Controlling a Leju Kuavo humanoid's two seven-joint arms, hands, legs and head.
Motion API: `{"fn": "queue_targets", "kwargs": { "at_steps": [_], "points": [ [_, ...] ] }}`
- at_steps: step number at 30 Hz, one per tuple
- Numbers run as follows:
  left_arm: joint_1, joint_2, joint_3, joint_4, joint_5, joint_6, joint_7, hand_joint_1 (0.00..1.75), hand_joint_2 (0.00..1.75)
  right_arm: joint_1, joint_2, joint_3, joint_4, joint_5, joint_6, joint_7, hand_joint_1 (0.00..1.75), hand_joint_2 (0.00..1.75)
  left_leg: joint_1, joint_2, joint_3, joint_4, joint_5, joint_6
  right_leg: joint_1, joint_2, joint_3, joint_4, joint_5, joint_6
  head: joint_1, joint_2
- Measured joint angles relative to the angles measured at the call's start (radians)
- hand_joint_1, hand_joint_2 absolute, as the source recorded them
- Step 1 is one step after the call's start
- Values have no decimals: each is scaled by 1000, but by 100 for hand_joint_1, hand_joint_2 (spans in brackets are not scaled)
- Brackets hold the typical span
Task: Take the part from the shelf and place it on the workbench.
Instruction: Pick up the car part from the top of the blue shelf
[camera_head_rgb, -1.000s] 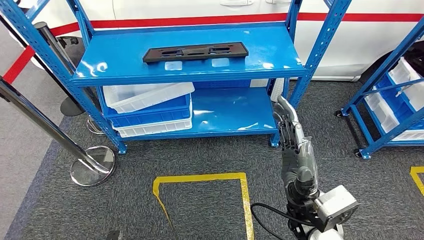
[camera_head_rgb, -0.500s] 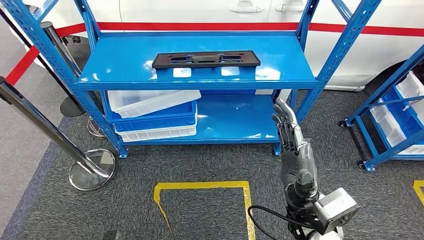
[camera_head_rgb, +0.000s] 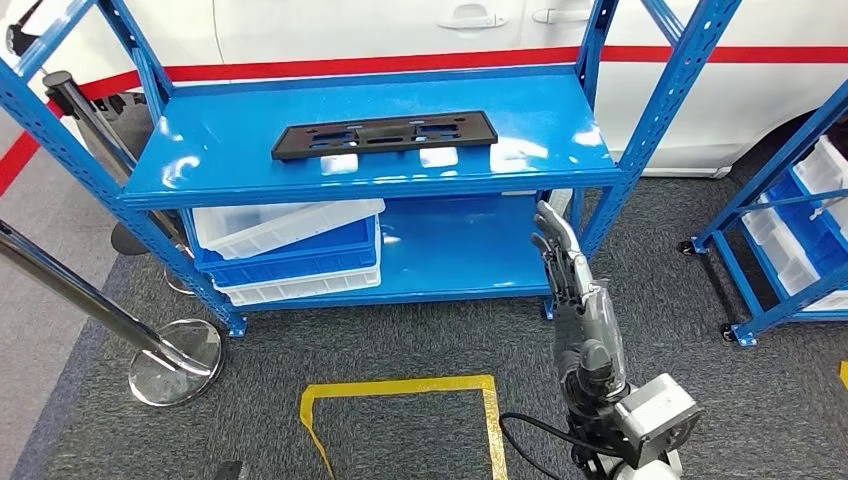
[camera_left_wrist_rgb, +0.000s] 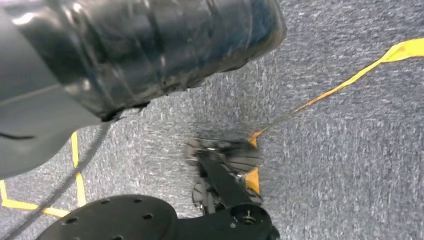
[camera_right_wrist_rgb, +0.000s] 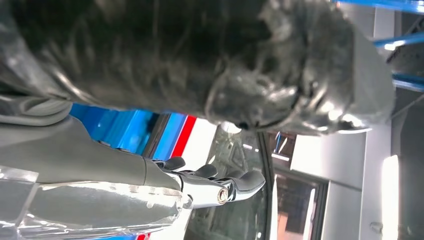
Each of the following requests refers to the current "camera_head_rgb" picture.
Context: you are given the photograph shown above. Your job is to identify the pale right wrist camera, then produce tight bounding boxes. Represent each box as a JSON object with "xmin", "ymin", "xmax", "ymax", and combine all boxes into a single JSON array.
[{"xmin": 612, "ymin": 372, "xmax": 702, "ymax": 468}]

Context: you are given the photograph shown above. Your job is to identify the blue metal shelf rack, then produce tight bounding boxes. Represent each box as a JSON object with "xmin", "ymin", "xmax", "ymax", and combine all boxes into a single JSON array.
[
  {"xmin": 0, "ymin": 0, "xmax": 743, "ymax": 339},
  {"xmin": 678, "ymin": 79, "xmax": 848, "ymax": 348}
]

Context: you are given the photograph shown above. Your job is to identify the white plastic crate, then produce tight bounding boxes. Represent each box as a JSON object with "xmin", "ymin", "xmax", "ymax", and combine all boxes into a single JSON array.
[
  {"xmin": 741, "ymin": 198, "xmax": 848, "ymax": 313},
  {"xmin": 213, "ymin": 225, "xmax": 384, "ymax": 307},
  {"xmin": 791, "ymin": 135, "xmax": 848, "ymax": 233}
]

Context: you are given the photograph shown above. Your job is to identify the black plastic plate frame part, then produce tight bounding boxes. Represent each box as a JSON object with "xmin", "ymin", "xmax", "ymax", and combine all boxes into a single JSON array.
[{"xmin": 270, "ymin": 110, "xmax": 499, "ymax": 162}]

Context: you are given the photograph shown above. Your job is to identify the chrome stanchion post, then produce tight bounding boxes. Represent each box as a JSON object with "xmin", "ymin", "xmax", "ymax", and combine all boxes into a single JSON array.
[
  {"xmin": 0, "ymin": 220, "xmax": 225, "ymax": 407},
  {"xmin": 42, "ymin": 70, "xmax": 195, "ymax": 296}
]

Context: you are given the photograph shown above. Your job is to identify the black cable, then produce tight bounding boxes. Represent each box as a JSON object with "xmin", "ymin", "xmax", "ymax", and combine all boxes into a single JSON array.
[{"xmin": 498, "ymin": 412, "xmax": 621, "ymax": 480}]

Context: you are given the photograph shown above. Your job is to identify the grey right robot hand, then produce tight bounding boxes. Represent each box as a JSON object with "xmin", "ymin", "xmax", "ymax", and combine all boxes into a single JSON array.
[{"xmin": 529, "ymin": 200, "xmax": 631, "ymax": 427}]

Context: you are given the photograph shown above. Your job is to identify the white lattice crate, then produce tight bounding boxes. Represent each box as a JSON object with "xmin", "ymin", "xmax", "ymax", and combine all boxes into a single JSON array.
[{"xmin": 547, "ymin": 188, "xmax": 575, "ymax": 220}]

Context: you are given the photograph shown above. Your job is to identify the white car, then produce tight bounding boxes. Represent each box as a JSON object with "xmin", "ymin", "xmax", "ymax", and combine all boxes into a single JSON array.
[{"xmin": 0, "ymin": 0, "xmax": 848, "ymax": 179}]

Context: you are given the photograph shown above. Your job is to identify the blue plastic crate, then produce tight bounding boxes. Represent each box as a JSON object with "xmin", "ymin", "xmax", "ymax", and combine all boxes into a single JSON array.
[
  {"xmin": 768, "ymin": 172, "xmax": 848, "ymax": 280},
  {"xmin": 185, "ymin": 215, "xmax": 379, "ymax": 289}
]

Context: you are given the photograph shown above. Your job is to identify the black stanchion post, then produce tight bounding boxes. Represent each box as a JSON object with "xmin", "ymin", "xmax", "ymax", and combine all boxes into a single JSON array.
[{"xmin": 5, "ymin": 0, "xmax": 151, "ymax": 258}]

